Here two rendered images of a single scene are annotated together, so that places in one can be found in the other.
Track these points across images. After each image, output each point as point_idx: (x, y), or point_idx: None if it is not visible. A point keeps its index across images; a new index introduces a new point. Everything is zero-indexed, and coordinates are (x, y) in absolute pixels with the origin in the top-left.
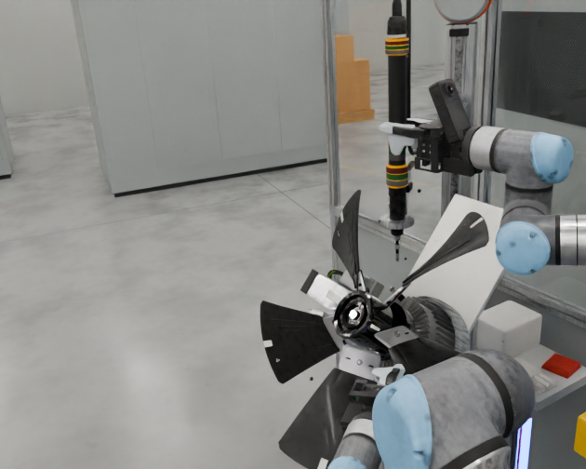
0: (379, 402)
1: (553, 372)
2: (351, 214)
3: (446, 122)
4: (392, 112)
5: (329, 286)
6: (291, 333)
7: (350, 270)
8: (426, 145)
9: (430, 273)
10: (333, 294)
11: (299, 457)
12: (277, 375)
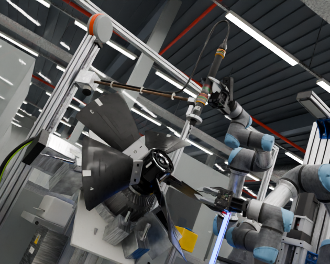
0: None
1: None
2: (117, 104)
3: (231, 92)
4: (214, 75)
5: (68, 145)
6: (110, 167)
7: (111, 138)
8: (222, 96)
9: None
10: (76, 152)
11: (177, 246)
12: (87, 202)
